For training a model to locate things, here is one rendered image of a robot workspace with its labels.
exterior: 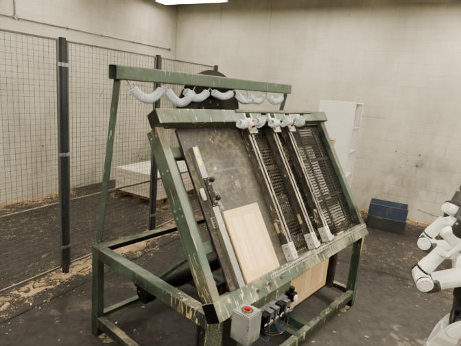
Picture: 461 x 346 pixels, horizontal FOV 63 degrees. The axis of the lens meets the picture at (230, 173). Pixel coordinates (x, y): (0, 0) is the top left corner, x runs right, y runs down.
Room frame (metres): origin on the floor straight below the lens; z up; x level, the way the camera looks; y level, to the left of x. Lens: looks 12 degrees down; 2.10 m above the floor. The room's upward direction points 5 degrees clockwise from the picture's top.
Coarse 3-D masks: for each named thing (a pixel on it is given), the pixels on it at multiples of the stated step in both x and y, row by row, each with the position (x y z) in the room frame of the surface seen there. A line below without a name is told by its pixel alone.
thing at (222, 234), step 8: (192, 152) 2.46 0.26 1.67; (192, 160) 2.45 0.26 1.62; (200, 168) 2.41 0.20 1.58; (200, 176) 2.40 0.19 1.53; (200, 184) 2.40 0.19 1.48; (208, 200) 2.35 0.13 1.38; (216, 208) 2.33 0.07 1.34; (216, 216) 2.30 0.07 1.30; (224, 232) 2.28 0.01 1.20; (224, 240) 2.24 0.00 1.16; (224, 248) 2.23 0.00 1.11; (232, 248) 2.26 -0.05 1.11; (232, 256) 2.22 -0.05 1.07; (232, 264) 2.19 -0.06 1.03; (232, 272) 2.18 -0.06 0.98; (240, 272) 2.20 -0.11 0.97; (240, 280) 2.17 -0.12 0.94
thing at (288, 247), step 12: (252, 120) 2.97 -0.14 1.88; (264, 120) 2.87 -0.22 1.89; (240, 132) 2.97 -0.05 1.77; (252, 132) 2.90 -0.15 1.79; (252, 144) 2.89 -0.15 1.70; (252, 156) 2.87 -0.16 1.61; (264, 168) 2.85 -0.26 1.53; (264, 180) 2.79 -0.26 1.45; (264, 192) 2.78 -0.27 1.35; (276, 204) 2.75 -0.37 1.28; (276, 216) 2.70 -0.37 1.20; (288, 240) 2.63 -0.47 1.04; (288, 252) 2.61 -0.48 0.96
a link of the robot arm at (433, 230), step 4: (436, 220) 2.27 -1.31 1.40; (432, 224) 2.27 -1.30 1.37; (436, 224) 2.25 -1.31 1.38; (440, 224) 2.24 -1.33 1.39; (428, 228) 2.28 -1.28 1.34; (432, 228) 2.26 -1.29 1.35; (436, 228) 2.25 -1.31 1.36; (440, 228) 2.24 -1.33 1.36; (424, 232) 2.30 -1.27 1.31; (428, 232) 2.27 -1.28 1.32; (432, 232) 2.25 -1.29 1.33; (436, 232) 2.25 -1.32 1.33; (420, 236) 2.30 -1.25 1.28; (424, 236) 2.26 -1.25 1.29; (428, 236) 2.27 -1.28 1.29; (432, 236) 2.26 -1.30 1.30; (432, 240) 2.26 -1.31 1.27
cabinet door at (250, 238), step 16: (240, 208) 2.52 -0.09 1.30; (256, 208) 2.64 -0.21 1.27; (240, 224) 2.44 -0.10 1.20; (256, 224) 2.55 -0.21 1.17; (240, 240) 2.37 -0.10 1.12; (256, 240) 2.48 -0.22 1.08; (240, 256) 2.30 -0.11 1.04; (256, 256) 2.40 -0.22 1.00; (272, 256) 2.51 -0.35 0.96; (256, 272) 2.32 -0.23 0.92
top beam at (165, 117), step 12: (156, 108) 2.32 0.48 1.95; (168, 108) 2.40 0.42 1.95; (156, 120) 2.31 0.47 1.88; (168, 120) 2.34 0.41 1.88; (180, 120) 2.42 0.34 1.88; (192, 120) 2.50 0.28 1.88; (204, 120) 2.59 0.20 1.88; (216, 120) 2.67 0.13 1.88; (228, 120) 2.78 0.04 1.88; (312, 120) 3.72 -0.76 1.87; (324, 120) 3.92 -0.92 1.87
